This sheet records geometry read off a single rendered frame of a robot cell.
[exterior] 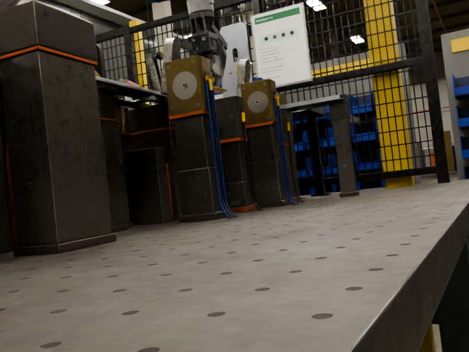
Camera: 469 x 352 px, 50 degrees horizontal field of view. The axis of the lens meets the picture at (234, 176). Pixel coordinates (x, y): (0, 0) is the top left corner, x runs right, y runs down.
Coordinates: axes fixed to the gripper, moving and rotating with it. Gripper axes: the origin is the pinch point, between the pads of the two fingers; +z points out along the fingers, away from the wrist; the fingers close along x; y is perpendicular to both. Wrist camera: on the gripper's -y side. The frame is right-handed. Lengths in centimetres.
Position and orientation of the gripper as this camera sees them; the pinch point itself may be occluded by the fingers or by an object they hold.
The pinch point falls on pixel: (215, 83)
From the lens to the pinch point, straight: 154.3
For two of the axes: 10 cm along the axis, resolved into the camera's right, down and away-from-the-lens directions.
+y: -3.9, 1.2, -9.1
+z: 1.5, 9.9, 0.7
